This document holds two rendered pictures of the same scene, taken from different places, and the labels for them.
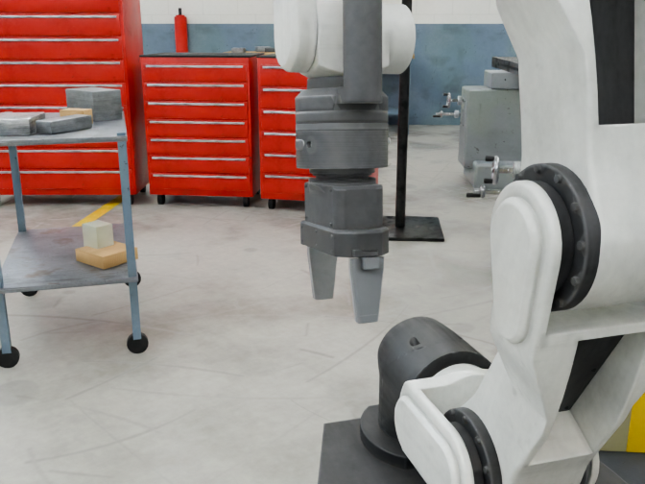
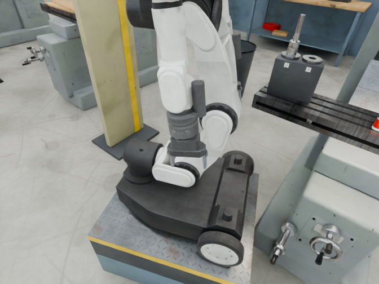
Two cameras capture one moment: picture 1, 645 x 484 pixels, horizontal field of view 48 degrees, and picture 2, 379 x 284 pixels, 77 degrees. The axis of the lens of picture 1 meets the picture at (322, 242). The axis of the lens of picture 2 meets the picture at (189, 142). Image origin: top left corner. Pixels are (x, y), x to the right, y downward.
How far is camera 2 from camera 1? 0.66 m
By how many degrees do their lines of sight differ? 55
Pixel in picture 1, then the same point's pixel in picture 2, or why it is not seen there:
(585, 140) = (231, 97)
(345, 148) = (196, 128)
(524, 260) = (223, 131)
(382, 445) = (142, 181)
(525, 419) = (208, 159)
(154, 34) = not seen: outside the picture
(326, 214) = (190, 147)
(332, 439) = (124, 189)
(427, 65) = not seen: outside the picture
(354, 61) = (202, 105)
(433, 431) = (176, 172)
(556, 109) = (219, 89)
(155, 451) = not seen: outside the picture
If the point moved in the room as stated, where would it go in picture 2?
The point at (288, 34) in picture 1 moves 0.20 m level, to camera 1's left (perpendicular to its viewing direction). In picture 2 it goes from (180, 103) to (121, 146)
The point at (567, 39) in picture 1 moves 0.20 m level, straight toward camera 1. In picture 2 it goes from (225, 72) to (279, 98)
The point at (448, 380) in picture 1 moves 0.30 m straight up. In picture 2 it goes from (163, 156) to (161, 99)
